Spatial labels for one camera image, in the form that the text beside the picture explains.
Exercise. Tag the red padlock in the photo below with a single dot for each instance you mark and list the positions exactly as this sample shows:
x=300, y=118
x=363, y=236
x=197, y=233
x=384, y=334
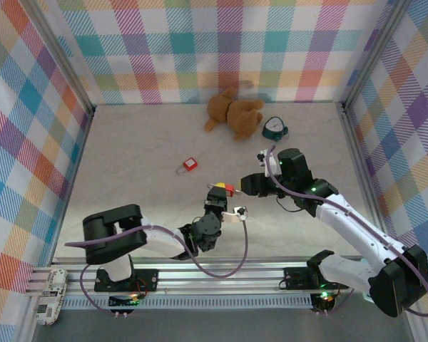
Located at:
x=190, y=164
x=230, y=190

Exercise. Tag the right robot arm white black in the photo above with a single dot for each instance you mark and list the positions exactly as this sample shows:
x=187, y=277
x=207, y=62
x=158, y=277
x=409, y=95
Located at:
x=349, y=221

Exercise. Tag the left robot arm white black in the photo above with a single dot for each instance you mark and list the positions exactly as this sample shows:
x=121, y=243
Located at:
x=107, y=231

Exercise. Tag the green alarm clock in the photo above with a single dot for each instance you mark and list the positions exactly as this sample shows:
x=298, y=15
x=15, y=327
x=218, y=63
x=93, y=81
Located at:
x=272, y=126

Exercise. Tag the brown teddy bear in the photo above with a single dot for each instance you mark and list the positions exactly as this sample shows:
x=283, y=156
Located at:
x=235, y=114

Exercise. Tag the left controller board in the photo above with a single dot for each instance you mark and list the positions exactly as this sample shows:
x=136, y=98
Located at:
x=125, y=303

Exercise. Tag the controller board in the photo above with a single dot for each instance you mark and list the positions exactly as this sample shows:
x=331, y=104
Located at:
x=324, y=303
x=125, y=303

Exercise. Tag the right controller board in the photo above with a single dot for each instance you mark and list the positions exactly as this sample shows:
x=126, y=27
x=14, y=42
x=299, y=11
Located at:
x=324, y=303

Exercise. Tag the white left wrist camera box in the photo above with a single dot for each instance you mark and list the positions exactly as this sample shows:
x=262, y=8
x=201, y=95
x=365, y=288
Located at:
x=232, y=215

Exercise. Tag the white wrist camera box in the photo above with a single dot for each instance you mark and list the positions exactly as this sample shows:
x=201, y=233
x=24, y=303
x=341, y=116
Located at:
x=264, y=158
x=232, y=215

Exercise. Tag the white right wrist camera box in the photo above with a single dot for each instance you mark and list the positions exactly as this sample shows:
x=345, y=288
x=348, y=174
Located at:
x=264, y=158

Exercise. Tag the aluminium mounting rail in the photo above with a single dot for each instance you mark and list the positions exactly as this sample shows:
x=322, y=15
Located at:
x=199, y=285

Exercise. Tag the aluminium side rail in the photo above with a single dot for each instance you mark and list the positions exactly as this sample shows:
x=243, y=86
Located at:
x=356, y=160

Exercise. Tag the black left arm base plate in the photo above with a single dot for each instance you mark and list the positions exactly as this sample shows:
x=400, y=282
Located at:
x=148, y=279

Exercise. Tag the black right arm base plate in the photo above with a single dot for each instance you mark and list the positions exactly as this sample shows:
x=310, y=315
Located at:
x=296, y=278

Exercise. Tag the aluminium frame post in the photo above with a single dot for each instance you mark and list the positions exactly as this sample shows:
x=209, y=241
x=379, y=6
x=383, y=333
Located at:
x=62, y=53
x=374, y=53

